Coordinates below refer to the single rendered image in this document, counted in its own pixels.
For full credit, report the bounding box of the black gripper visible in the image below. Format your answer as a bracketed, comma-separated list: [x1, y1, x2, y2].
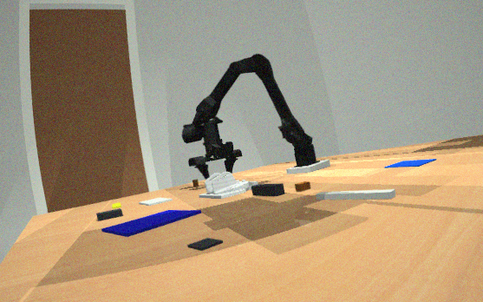
[188, 136, 242, 180]

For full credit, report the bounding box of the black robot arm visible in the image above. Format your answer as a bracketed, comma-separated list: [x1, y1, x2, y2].
[181, 54, 320, 167]

